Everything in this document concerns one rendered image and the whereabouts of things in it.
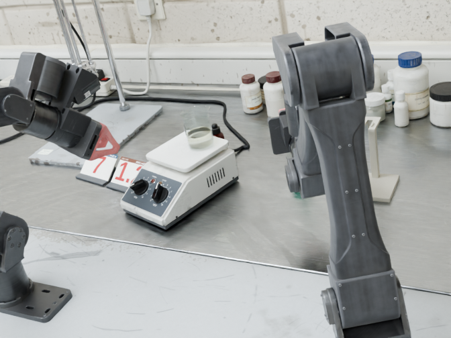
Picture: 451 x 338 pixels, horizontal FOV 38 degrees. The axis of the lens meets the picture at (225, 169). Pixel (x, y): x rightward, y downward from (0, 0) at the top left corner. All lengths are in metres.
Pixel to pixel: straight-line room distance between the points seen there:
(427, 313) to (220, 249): 0.36
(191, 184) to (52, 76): 0.31
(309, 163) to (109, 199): 0.56
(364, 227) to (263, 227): 0.42
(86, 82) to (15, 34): 1.02
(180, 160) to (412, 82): 0.50
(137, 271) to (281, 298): 0.26
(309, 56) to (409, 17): 0.83
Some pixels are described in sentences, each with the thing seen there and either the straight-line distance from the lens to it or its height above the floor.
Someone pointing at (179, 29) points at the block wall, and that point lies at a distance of 1.76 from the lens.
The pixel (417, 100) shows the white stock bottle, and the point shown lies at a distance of 1.42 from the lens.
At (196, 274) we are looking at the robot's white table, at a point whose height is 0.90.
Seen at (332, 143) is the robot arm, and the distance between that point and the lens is 0.72.
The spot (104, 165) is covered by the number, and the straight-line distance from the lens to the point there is 1.42.
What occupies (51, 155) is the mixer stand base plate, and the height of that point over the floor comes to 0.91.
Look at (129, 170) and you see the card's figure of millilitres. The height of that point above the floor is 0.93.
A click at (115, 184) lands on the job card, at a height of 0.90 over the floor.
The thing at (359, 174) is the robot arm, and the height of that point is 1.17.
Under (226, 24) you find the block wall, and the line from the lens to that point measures 1.69.
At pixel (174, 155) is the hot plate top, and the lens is 1.24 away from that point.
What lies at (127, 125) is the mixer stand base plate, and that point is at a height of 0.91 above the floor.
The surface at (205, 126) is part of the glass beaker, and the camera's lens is 1.22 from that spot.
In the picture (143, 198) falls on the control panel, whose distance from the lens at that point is 1.23.
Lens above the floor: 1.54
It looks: 29 degrees down
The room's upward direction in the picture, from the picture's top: 12 degrees counter-clockwise
